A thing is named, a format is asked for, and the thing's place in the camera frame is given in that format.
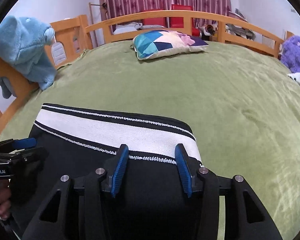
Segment black pants with white stripe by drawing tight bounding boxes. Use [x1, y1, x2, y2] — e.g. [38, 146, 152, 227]
[30, 103, 203, 239]

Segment left hand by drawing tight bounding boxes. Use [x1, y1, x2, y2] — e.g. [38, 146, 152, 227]
[0, 180, 11, 220]

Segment green bed blanket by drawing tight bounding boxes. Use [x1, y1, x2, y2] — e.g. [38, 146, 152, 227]
[0, 41, 300, 239]

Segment blue plush towel toy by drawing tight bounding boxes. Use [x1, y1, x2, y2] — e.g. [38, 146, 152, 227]
[0, 15, 57, 90]

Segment colourful geometric pillow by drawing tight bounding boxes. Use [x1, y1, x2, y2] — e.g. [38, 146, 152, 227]
[133, 30, 209, 60]

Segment purple plush toy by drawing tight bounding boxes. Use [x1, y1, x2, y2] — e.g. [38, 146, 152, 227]
[280, 35, 300, 73]

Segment red chair right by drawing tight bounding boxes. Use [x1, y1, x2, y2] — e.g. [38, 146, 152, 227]
[169, 4, 200, 37]

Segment wooden bed frame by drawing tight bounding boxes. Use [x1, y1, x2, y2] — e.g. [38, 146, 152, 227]
[0, 10, 293, 133]

